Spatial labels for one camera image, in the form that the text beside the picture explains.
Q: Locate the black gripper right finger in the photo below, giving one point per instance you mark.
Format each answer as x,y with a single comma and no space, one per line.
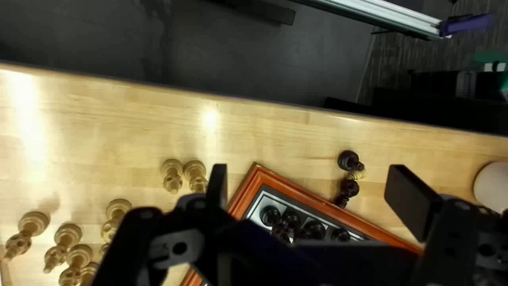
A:
409,199

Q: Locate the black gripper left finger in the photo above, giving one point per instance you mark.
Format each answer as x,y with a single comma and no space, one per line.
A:
217,184

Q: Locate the beige chess piece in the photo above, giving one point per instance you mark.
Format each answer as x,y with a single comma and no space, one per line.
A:
89,275
171,175
63,240
194,175
116,212
76,262
28,229

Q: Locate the tall dark chess piece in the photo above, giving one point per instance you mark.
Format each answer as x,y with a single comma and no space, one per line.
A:
313,229

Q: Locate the chess board with orange frame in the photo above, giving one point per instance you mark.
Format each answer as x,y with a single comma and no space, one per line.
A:
263,180

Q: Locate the purple rail bracket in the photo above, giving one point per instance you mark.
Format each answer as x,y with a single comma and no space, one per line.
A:
465,24

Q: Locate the aluminium rail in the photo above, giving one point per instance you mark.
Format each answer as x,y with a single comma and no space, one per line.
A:
381,13

